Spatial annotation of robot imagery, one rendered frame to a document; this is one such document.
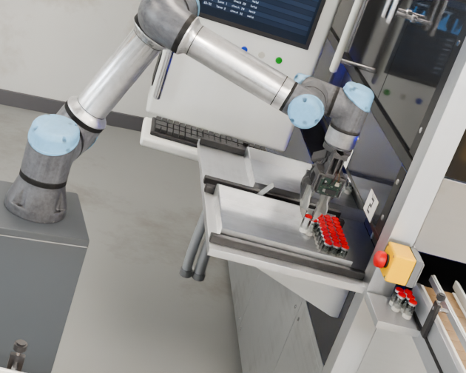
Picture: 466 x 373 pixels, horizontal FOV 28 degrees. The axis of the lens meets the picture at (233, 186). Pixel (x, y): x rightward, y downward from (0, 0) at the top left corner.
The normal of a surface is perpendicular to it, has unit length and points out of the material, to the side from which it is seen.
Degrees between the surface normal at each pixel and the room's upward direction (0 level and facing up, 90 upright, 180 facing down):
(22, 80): 90
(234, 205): 0
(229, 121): 90
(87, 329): 0
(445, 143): 90
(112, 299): 0
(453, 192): 90
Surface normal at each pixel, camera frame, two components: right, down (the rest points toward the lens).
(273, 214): 0.31, -0.87
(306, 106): -0.19, 0.34
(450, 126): 0.07, 0.42
